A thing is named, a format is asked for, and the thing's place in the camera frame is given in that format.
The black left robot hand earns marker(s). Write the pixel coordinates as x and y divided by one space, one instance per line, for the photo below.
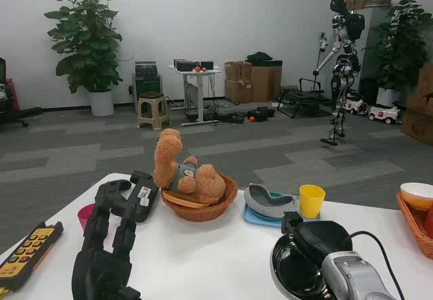
101 273

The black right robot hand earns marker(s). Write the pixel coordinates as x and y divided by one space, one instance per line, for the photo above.
321 239

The metal bowl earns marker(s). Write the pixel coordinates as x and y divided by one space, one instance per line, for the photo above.
287 276

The white orange bowl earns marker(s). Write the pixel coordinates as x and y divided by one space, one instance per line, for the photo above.
417 191

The yellow plastic cup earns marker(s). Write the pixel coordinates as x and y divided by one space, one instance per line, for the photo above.
311 202

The pink plastic cup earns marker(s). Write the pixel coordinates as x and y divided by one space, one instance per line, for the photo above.
84 215

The green plate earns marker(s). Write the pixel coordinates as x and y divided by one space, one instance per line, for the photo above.
278 196

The grey slipper-shaped dish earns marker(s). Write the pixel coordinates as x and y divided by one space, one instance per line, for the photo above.
267 207

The light blue tray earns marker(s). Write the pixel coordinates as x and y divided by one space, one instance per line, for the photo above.
250 217

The yellow black remote control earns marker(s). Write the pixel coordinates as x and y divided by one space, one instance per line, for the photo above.
30 249

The black labelled device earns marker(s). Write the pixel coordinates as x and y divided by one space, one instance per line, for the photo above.
151 208

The black game controller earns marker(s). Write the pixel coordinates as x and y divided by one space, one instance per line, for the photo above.
111 186

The orange rectangular wicker basket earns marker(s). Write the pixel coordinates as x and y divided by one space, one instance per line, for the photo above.
411 225

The orange wooden plate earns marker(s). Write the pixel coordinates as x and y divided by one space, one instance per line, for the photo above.
182 202

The round wicker basket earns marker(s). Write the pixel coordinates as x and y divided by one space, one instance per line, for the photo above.
203 213

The brown teddy bear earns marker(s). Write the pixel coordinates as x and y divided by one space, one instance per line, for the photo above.
206 185

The black equipment case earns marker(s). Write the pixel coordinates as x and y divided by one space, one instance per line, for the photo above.
264 114

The white toy car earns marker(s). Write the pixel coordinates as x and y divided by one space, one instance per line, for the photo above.
384 113
357 105

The black folding cot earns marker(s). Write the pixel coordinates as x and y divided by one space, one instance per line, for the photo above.
301 100

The large open cardboard box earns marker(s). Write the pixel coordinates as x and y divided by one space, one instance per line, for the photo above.
419 117

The white pot by cabinet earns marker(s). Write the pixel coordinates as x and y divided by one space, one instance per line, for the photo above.
387 97

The tall brown cardboard box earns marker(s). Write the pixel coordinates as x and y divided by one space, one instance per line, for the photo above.
265 83

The hanging humanoid robot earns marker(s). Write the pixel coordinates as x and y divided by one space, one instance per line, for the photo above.
345 73

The white plant pot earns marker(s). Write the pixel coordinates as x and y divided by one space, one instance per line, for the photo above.
101 103

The beige plastic stool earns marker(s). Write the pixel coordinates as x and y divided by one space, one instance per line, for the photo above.
152 105

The black office chair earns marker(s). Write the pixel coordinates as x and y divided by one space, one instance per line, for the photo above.
10 110

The black cloth bundle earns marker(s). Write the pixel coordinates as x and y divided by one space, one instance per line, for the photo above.
258 57

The black green crate stack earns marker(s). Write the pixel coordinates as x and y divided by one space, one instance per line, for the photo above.
147 83

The white standing desk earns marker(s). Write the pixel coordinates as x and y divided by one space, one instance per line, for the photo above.
199 86

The green plant by cabinet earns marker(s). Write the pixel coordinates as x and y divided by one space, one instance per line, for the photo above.
399 49

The black boxes on desk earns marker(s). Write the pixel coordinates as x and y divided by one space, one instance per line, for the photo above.
184 65

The large green potted plant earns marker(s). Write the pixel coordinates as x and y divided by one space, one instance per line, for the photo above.
84 42

